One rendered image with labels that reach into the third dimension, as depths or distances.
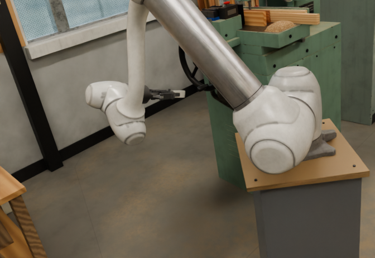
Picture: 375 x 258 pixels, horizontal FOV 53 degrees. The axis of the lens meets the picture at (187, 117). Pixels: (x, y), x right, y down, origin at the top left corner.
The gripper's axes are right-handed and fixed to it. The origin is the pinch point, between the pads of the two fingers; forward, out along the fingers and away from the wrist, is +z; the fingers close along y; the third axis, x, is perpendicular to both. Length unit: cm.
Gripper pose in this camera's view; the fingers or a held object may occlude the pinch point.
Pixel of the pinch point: (177, 94)
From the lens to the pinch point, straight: 163.9
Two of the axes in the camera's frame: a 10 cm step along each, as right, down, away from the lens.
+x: -1.1, 9.7, 2.1
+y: -6.2, -2.3, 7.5
